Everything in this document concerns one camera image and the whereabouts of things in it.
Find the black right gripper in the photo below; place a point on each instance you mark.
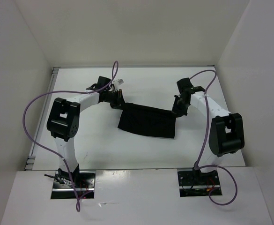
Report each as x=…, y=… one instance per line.
x=176, y=110

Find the aluminium table edge rail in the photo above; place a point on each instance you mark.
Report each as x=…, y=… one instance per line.
x=31, y=157

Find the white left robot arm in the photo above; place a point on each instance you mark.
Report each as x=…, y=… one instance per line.
x=63, y=122

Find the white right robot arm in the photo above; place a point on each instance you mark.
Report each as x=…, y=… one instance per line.
x=224, y=133

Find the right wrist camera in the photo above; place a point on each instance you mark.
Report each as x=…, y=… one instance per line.
x=184, y=84

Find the white cable connector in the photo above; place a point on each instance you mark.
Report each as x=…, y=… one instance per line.
x=117, y=83

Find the metal base plate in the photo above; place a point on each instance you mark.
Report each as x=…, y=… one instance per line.
x=195, y=183
x=84, y=185

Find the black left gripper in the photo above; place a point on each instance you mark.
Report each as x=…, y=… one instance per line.
x=119, y=102

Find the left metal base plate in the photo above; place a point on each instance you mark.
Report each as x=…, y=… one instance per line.
x=84, y=185

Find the black skirt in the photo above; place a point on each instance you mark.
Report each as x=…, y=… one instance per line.
x=147, y=121

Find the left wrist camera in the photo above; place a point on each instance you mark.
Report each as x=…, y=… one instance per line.
x=102, y=84

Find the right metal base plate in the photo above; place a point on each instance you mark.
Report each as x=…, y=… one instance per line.
x=195, y=183

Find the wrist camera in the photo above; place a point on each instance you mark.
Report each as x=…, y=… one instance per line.
x=184, y=84
x=102, y=84

